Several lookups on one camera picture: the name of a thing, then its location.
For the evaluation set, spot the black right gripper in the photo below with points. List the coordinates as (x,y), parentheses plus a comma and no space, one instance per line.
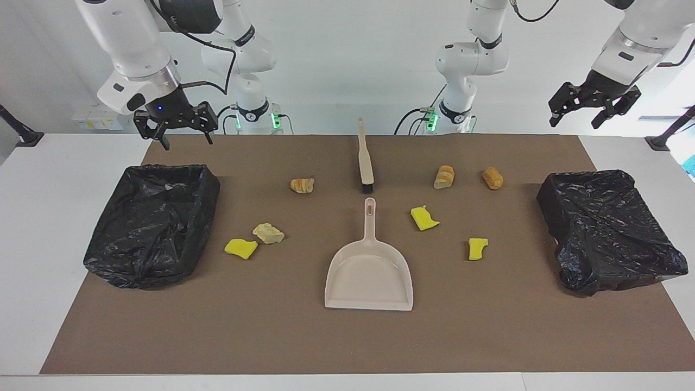
(165,106)

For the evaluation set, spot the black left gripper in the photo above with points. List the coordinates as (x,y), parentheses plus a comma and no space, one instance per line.
(605,87)

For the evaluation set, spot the brown bread nugget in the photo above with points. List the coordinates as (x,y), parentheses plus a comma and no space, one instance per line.
(492,178)

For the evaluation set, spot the striped bread roll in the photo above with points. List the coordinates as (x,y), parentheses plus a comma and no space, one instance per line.
(444,177)

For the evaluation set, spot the yellow sponge piece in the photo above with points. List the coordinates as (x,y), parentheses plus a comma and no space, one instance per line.
(423,218)
(241,248)
(476,248)

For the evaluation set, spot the beige brush black bristles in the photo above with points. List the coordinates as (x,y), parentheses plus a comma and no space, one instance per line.
(365,163)

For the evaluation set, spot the beige plastic dustpan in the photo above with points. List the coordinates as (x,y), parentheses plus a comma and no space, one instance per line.
(369,277)

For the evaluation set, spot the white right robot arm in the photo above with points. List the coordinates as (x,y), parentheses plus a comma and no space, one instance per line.
(130,43)

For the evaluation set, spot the bin with black bag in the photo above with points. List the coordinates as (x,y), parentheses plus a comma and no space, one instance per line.
(608,228)
(152,228)

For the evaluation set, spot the green lit base module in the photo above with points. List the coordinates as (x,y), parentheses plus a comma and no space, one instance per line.
(277,118)
(432,120)

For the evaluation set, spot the teal object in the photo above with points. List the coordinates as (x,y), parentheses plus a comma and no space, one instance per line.
(690,165)

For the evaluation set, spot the striped croissant piece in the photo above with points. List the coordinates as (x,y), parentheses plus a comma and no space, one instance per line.
(302,185)

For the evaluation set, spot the pale crumpled bread piece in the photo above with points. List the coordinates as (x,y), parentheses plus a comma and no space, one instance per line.
(268,233)

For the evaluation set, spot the brown table mat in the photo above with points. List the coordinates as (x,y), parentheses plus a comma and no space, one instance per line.
(326,336)

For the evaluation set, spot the black camera stand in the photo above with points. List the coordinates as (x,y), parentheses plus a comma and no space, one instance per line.
(665,138)
(21,133)

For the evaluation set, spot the white wall box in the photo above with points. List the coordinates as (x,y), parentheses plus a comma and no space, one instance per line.
(87,122)

